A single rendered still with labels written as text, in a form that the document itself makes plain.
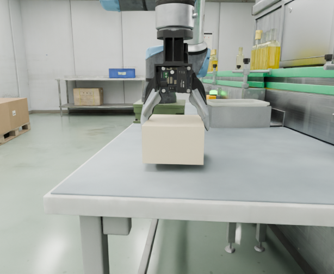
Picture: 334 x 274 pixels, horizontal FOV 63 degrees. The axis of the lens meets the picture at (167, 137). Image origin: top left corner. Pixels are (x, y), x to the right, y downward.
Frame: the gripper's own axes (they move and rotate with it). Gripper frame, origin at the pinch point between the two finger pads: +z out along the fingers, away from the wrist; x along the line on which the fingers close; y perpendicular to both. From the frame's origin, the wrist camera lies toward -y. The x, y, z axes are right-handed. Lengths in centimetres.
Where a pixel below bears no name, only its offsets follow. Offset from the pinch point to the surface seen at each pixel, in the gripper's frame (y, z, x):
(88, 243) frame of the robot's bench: 16.0, 18.2, -14.8
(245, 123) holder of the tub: -42.7, 6.1, 23.6
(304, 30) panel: -75, -30, 53
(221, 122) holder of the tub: -41.4, 5.6, 14.8
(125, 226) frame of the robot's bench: 15.5, 14.8, -7.9
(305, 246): -58, 66, 57
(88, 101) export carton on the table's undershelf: -565, 52, -235
